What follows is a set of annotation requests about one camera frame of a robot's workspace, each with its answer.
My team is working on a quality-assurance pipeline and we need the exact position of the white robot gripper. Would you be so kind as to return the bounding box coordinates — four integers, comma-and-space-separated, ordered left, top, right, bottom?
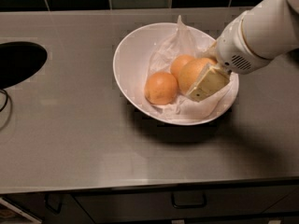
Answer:
186, 11, 270, 102

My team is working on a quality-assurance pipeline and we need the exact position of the orange fruit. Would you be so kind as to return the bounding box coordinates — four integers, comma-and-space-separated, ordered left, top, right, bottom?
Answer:
144, 72, 178, 105
178, 58, 217, 94
170, 54, 194, 79

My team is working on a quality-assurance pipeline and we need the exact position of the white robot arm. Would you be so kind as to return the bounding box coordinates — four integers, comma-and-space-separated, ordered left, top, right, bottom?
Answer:
186, 0, 299, 102

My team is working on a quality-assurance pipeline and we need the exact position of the white ceramic bowl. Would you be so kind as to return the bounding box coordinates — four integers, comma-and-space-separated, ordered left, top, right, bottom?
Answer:
113, 22, 239, 125

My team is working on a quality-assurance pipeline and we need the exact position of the white crumpled paper napkin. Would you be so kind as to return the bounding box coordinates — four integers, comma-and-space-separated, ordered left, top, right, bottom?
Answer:
147, 17, 237, 120

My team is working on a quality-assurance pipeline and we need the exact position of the dark grey drawer front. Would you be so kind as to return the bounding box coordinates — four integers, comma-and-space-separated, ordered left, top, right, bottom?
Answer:
76, 186, 299, 223

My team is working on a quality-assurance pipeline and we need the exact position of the black round object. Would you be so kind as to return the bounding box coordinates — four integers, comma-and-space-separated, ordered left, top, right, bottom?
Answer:
0, 41, 48, 89

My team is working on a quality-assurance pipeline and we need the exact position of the dark left cabinet door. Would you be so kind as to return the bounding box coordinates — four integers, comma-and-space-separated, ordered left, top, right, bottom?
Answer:
3, 192, 94, 224

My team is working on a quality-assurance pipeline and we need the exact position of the black drawer handle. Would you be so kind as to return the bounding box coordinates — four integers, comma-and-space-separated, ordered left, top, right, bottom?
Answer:
171, 191, 207, 209

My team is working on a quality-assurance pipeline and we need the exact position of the black cable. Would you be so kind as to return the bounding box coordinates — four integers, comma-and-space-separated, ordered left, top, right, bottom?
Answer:
0, 88, 10, 113

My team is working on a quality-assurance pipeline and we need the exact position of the black left cabinet handle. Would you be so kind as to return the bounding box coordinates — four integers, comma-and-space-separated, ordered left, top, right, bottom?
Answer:
44, 193, 63, 215

